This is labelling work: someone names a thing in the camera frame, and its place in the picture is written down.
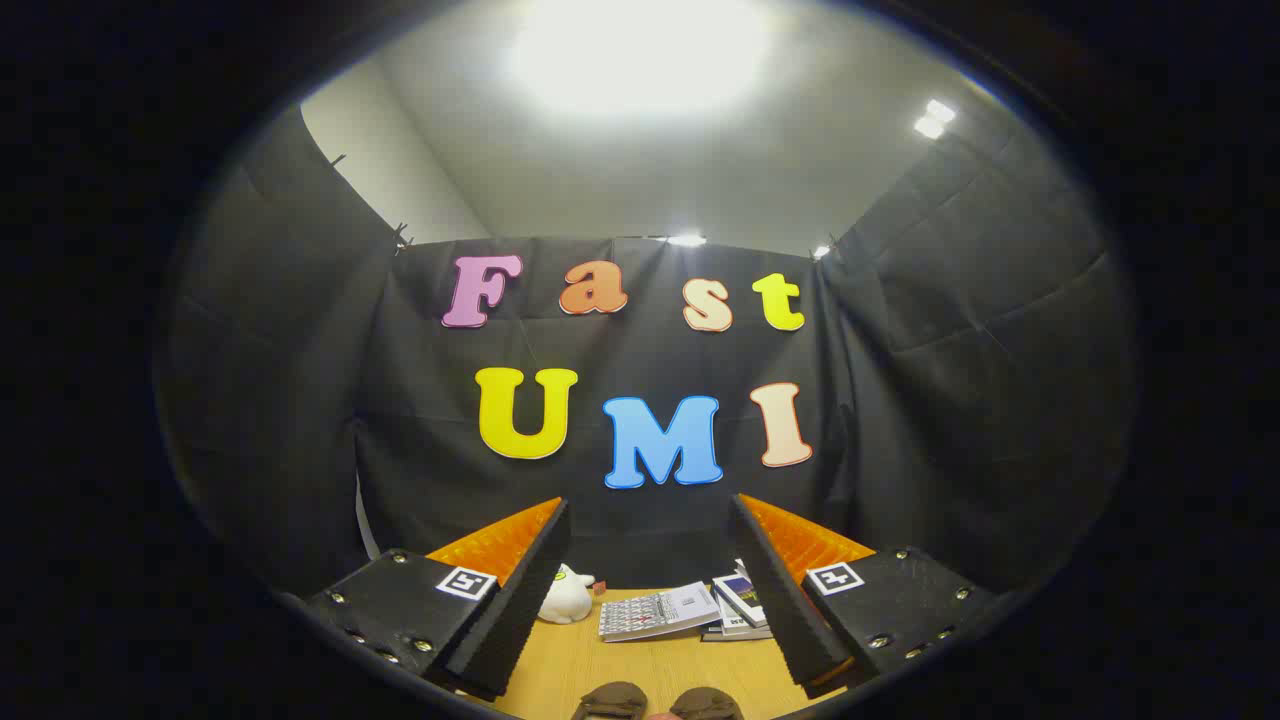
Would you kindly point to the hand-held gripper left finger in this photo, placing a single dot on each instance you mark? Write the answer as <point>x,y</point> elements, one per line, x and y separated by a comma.
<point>520,600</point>

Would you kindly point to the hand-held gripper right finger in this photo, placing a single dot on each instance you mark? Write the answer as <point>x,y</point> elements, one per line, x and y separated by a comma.
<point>785,600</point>

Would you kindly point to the brown fuzzy shoe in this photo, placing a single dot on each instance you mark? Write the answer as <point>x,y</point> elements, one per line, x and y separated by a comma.
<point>610,700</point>
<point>705,705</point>

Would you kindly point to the white duck plush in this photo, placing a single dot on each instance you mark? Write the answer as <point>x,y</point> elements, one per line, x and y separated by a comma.
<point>565,598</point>

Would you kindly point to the white book blue cover picture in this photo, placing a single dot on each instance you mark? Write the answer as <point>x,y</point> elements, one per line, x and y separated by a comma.
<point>740,595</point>

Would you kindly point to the white paperback book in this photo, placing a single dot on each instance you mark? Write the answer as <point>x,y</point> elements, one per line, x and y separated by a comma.
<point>735,626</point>

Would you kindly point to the dark cover book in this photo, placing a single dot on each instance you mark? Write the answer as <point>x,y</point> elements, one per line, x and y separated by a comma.
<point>735,637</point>

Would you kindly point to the patterned cover book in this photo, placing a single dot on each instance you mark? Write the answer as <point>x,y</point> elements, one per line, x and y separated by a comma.
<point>655,612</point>

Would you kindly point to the twin ceiling spotlight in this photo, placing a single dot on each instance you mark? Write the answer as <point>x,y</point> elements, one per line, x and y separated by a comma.
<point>934,118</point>

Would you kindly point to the large ceiling light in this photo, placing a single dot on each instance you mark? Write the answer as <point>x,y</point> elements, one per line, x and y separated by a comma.
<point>640,55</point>

